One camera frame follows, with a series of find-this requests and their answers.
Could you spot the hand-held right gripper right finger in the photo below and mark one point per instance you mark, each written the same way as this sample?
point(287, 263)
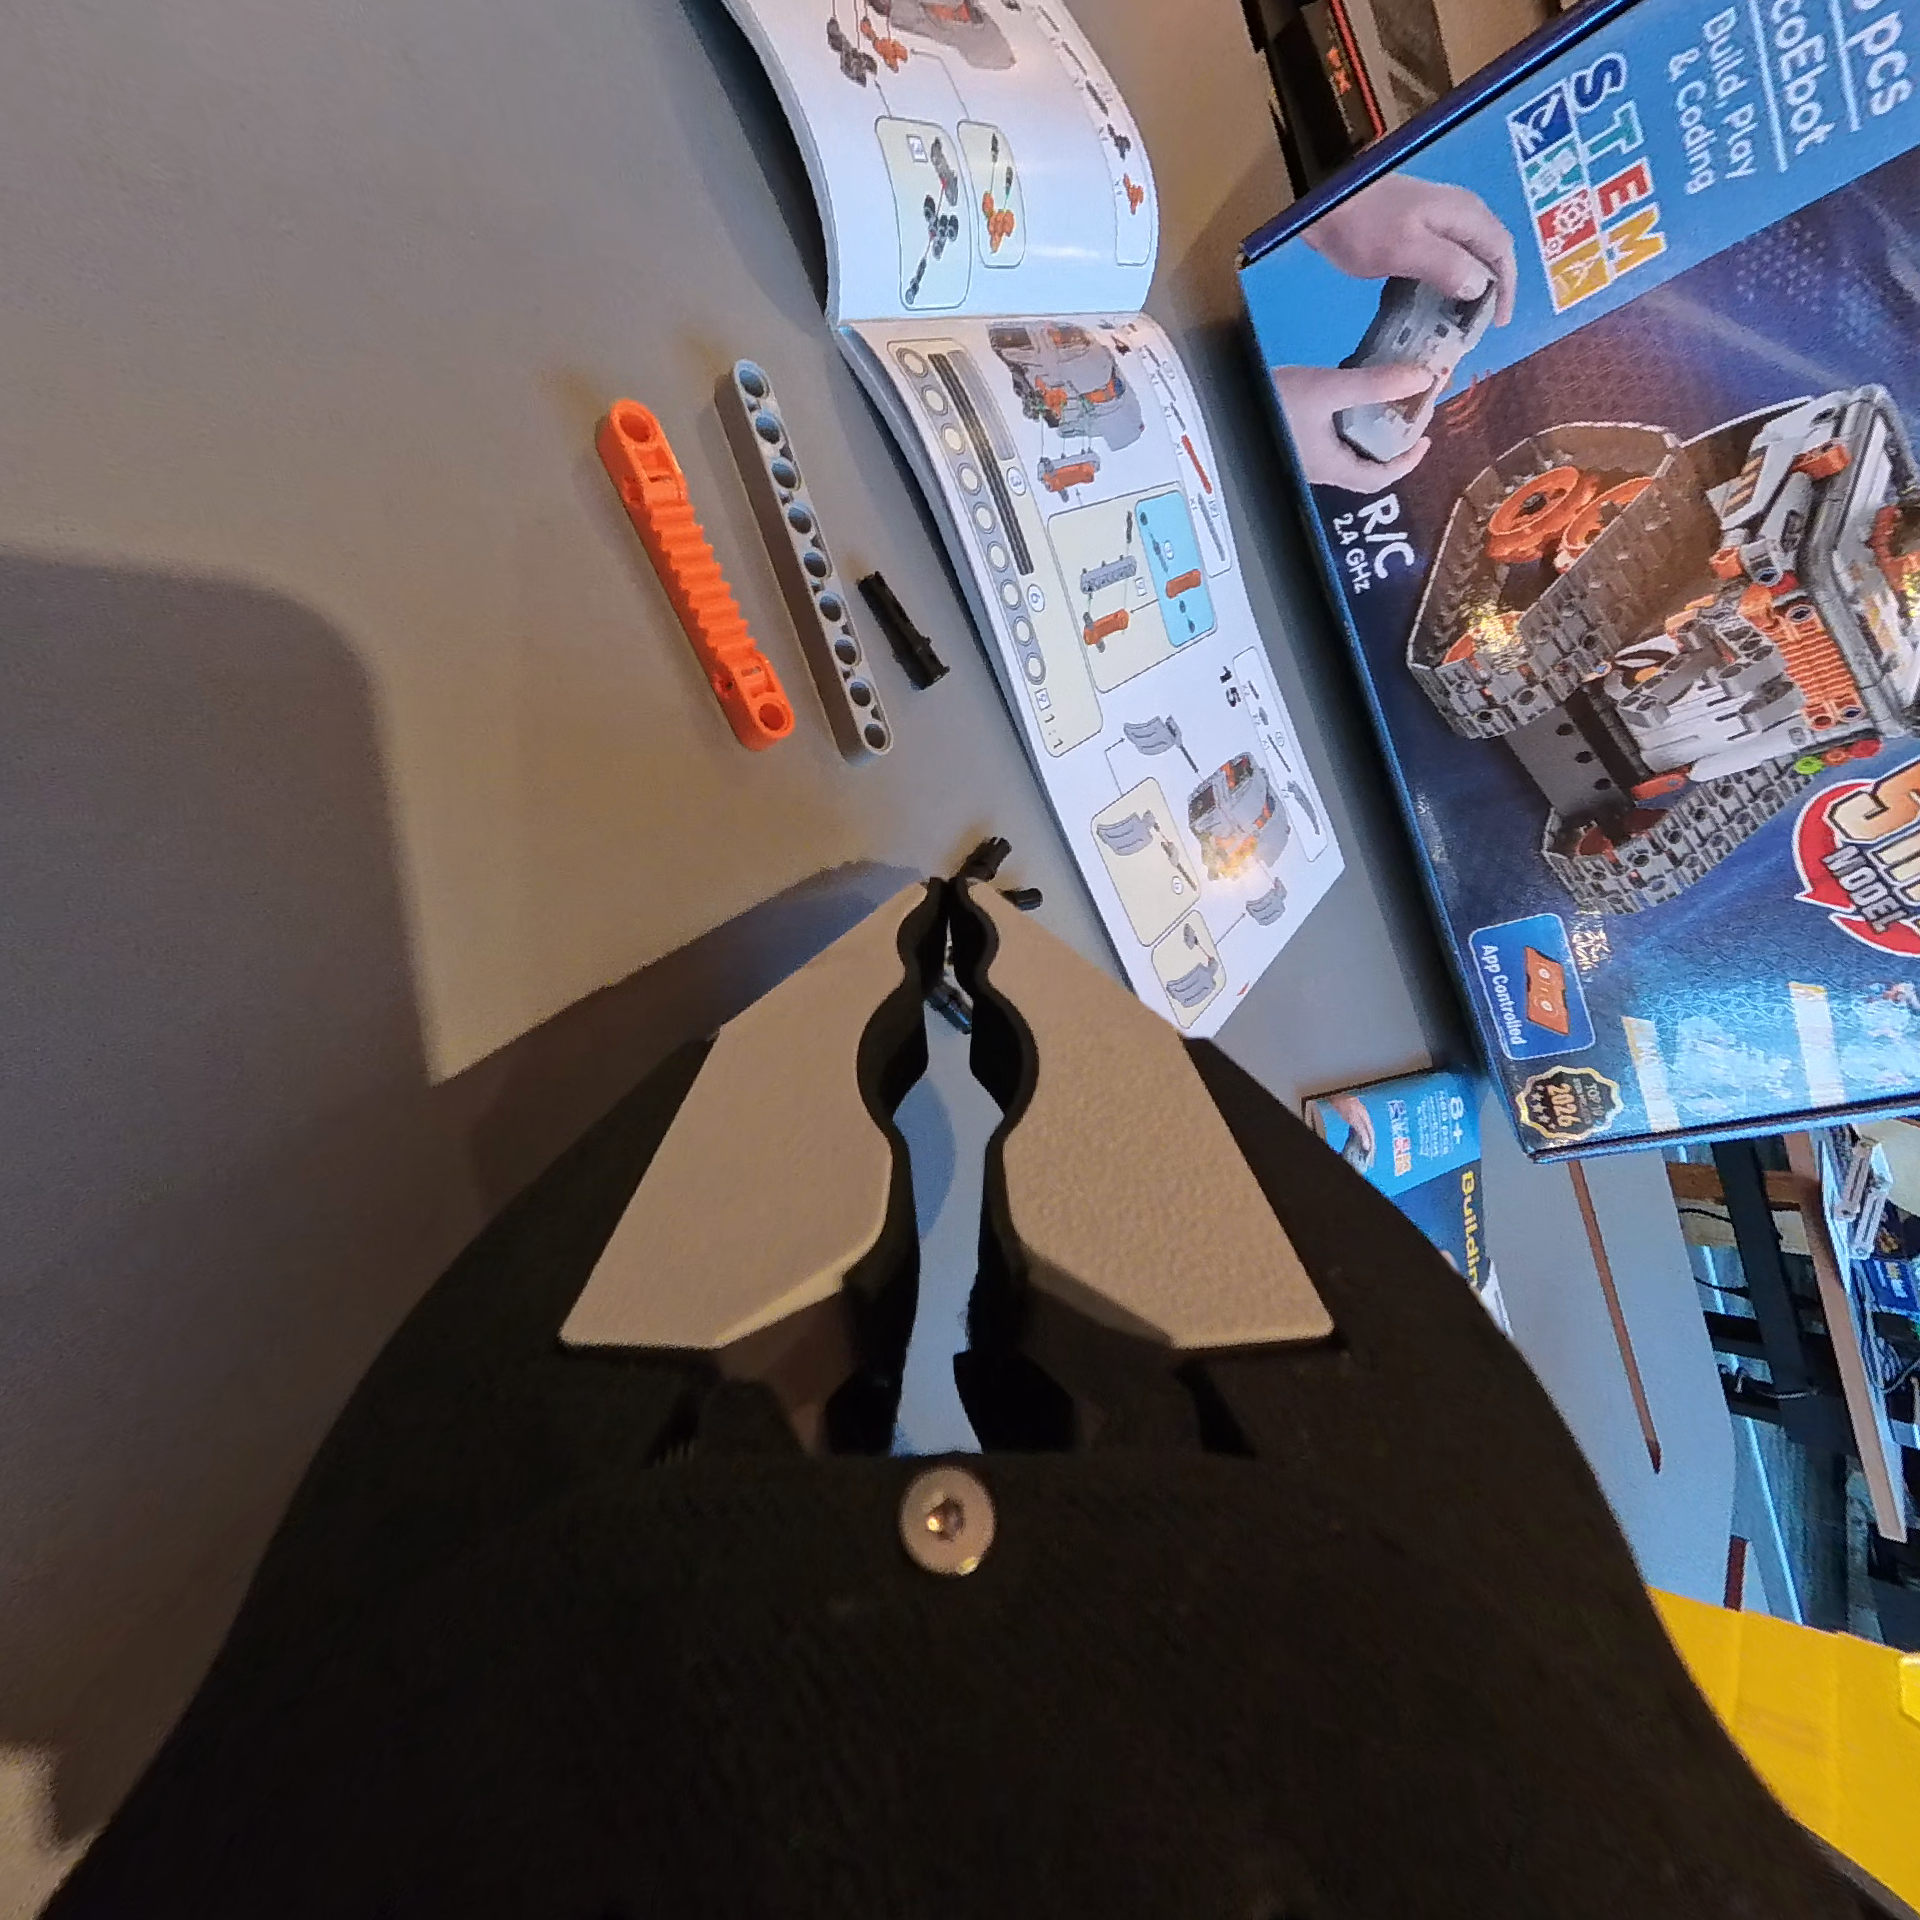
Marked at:
point(1172, 1201)

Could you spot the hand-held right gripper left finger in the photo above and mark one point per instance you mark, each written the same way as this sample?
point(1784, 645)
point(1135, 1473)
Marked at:
point(721, 1201)

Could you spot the long black pin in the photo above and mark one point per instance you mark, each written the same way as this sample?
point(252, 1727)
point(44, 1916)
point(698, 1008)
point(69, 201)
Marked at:
point(901, 629)

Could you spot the blue cover booklet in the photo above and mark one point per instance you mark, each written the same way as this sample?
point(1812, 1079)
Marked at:
point(1410, 1154)

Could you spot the small black connector piece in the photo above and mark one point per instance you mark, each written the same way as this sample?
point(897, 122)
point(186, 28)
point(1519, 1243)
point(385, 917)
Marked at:
point(950, 1001)

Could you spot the blue toy robot box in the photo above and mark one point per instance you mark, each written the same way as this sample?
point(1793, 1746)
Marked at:
point(1650, 901)

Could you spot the orange toothed beam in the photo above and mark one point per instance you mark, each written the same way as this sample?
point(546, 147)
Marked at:
point(698, 578)

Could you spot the grey holed beam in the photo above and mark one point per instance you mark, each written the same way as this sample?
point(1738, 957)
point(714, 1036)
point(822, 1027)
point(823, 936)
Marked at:
point(802, 562)

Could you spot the yellow plastic bin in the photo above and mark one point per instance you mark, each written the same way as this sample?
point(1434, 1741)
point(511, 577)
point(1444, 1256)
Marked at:
point(1799, 1770)

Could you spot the open instruction booklet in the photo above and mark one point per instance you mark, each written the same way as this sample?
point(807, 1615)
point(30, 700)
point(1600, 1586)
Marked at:
point(840, 195)

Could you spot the black box red print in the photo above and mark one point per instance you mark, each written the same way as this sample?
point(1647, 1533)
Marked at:
point(1348, 75)

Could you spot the black metal desk frame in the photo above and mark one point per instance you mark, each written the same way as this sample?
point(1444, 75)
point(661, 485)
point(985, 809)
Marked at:
point(1748, 1243)

